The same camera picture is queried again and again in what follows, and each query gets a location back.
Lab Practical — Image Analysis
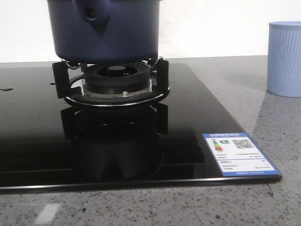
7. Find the dark blue cooking pot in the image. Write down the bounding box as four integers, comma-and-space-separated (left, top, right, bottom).
47, 0, 160, 64

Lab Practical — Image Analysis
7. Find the blue energy label sticker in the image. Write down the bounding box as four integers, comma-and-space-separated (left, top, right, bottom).
203, 132, 280, 177

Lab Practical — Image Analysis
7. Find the light blue ribbed cup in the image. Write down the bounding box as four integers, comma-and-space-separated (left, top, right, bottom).
267, 21, 301, 97

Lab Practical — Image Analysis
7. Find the black right pot support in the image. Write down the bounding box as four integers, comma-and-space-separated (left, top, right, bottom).
52, 57, 170, 108

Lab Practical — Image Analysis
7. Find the black glass gas stove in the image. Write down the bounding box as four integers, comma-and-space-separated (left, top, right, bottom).
0, 64, 282, 193

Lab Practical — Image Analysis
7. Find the black right gas burner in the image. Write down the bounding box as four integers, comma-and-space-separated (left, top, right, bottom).
83, 62, 151, 95

